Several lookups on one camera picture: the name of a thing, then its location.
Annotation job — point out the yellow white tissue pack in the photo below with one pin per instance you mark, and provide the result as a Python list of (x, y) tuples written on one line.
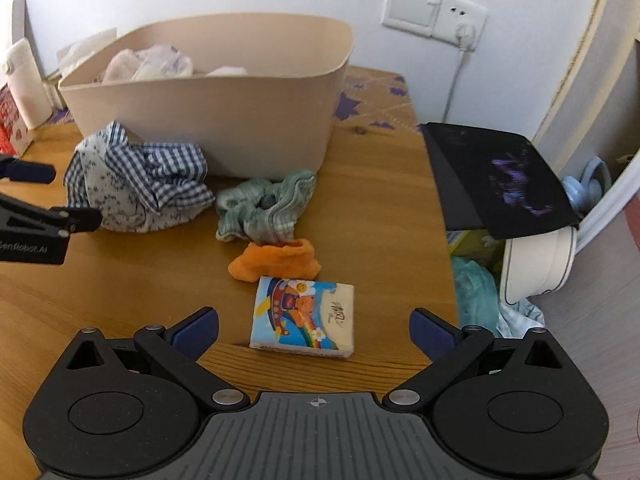
[(80, 52)]

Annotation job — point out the white wall switch socket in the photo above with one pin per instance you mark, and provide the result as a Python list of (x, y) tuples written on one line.
[(410, 7)]

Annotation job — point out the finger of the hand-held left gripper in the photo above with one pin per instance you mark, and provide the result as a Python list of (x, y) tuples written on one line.
[(30, 172), (75, 219)]

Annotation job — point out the white cylindrical bottle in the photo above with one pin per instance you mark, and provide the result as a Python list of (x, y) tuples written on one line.
[(27, 90)]

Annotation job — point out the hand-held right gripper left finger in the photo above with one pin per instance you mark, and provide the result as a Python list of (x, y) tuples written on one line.
[(197, 332)]

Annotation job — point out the beige plastic storage bin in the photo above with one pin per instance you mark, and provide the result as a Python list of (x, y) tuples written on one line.
[(225, 120)]

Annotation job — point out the teal cloth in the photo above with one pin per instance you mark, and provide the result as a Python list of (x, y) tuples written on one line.
[(475, 290)]

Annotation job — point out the cartoon print tissue packet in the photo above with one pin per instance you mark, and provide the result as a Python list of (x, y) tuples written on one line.
[(300, 315)]

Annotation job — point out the beige canvas board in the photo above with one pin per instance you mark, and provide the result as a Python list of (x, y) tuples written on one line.
[(22, 25)]

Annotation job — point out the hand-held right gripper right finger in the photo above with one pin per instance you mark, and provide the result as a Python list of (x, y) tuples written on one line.
[(430, 335)]

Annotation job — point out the beige cloth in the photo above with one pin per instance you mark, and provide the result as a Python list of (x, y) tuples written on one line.
[(162, 60)]

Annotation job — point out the purple floral table mat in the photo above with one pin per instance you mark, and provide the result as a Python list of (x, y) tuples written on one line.
[(380, 95)]

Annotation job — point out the green striped cloth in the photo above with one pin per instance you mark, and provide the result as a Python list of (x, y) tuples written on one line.
[(270, 215)]

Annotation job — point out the white plug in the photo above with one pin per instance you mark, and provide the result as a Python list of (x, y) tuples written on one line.
[(466, 35)]

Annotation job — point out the pale pink soft item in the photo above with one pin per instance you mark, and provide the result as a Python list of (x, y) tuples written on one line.
[(120, 67)]

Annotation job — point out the orange cloth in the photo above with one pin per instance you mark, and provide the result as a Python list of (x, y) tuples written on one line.
[(270, 260)]

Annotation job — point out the yellow green box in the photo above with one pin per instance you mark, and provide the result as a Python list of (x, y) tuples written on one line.
[(470, 242)]

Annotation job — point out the red white box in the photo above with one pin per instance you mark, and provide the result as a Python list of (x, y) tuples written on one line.
[(10, 125)]

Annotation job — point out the wooden desktop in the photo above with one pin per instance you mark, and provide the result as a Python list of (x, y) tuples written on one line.
[(375, 240)]

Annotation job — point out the cream door frame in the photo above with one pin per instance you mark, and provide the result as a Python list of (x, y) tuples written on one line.
[(585, 75)]

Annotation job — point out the white plastic basin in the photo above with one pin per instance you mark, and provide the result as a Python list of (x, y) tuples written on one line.
[(535, 265)]

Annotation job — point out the light blue cloth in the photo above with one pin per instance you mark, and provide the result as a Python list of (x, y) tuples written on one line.
[(520, 317)]

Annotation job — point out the blue checked cloth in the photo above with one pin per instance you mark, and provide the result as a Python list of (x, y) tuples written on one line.
[(150, 180)]

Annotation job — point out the light blue headphones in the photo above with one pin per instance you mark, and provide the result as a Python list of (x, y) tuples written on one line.
[(582, 192)]

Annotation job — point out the black board with purple print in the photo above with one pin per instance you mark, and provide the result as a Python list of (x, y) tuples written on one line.
[(500, 180)]

